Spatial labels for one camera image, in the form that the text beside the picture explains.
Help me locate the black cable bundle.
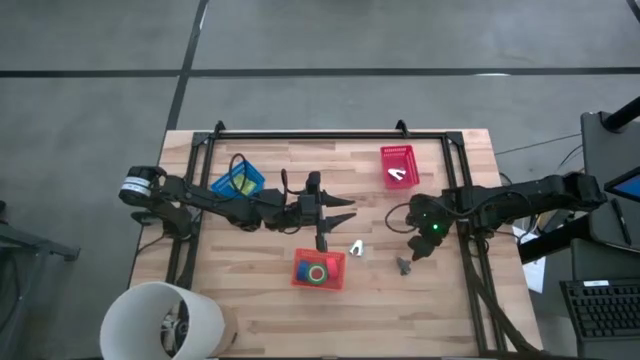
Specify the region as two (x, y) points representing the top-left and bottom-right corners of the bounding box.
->
(462, 234), (539, 355)

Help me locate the white cylindrical bucket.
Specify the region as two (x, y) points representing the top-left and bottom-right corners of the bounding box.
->
(99, 281), (226, 360)

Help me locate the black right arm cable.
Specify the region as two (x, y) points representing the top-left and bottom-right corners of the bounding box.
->
(384, 201), (419, 235)

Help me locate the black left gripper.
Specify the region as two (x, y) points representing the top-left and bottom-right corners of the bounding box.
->
(297, 170), (358, 254)

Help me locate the black metal stand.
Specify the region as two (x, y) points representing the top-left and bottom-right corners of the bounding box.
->
(0, 199), (81, 360)

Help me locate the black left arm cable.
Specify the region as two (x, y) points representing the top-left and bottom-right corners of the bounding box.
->
(227, 152), (301, 202)

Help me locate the black pole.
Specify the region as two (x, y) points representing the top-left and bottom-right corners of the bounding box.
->
(601, 97), (640, 134)

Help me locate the tablet with blue screen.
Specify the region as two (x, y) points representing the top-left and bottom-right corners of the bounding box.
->
(603, 167), (640, 204)

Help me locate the black pen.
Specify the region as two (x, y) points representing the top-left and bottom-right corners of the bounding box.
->
(610, 197), (634, 246)

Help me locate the grey desk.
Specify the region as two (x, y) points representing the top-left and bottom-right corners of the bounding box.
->
(579, 110), (640, 254)

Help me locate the black computer keyboard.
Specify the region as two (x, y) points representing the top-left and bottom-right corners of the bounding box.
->
(559, 278), (640, 344)

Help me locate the green tape roll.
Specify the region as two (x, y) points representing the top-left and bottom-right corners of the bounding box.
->
(306, 263), (329, 286)

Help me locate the blue plastic basket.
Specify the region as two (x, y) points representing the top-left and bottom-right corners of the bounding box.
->
(209, 159), (267, 200)

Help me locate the red plastic basket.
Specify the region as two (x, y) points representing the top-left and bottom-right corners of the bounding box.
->
(380, 144), (422, 191)

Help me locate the orange plastic basket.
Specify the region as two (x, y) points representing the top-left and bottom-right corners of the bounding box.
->
(290, 247), (348, 292)

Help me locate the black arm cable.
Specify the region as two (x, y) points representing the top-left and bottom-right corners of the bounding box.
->
(227, 152), (301, 202)
(384, 201), (419, 235)

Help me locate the white paper sheet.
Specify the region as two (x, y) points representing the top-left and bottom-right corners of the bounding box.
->
(512, 227), (547, 295)

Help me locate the black aluminium table frame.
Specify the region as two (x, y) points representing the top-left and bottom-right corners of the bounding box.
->
(167, 119), (504, 355)

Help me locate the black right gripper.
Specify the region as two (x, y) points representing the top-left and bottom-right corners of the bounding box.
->
(406, 232), (444, 263)

